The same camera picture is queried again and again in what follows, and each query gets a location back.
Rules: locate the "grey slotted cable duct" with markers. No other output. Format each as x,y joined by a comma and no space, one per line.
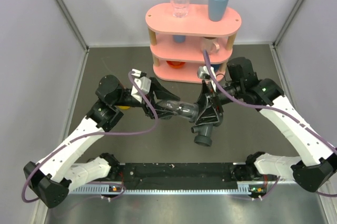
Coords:
115,189

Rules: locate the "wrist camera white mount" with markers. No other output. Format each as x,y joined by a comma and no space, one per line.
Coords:
204,74
142,82

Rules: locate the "orange bowl bottom shelf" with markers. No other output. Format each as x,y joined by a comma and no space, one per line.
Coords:
175,64

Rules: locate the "dark blue cup bottom shelf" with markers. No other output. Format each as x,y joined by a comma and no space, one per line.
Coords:
216,67

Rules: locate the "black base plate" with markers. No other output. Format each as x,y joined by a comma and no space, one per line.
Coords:
185,176

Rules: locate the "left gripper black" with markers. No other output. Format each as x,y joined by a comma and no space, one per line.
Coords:
161,93

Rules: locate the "grey pvc tee fitting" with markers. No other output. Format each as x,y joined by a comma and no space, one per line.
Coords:
203,137

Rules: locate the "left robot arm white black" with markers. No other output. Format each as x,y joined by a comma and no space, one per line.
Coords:
56,175

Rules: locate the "small blue cup middle shelf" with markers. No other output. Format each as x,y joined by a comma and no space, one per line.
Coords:
179,38

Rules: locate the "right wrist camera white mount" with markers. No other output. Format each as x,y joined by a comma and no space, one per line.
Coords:
204,74

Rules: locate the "clear drinking glass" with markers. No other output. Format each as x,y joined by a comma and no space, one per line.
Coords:
180,7

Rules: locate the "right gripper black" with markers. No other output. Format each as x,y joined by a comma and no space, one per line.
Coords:
207,101

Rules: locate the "tall blue plastic cup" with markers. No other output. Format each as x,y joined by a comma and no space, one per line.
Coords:
216,9

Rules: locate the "yellow cup on table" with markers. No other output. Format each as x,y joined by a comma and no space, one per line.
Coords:
124,107

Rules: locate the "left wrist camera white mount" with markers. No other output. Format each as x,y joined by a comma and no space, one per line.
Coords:
142,82

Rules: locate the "pink three-tier shelf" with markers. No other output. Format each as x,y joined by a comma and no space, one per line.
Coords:
162,25

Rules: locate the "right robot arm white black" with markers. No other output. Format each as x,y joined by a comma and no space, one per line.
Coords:
315,163

